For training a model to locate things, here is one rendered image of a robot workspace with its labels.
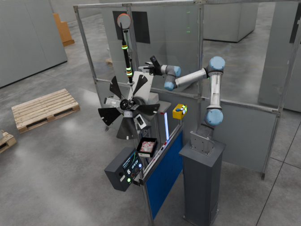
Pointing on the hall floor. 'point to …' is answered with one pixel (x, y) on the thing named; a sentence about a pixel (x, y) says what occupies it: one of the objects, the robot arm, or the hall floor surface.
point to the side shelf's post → (157, 131)
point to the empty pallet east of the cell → (43, 109)
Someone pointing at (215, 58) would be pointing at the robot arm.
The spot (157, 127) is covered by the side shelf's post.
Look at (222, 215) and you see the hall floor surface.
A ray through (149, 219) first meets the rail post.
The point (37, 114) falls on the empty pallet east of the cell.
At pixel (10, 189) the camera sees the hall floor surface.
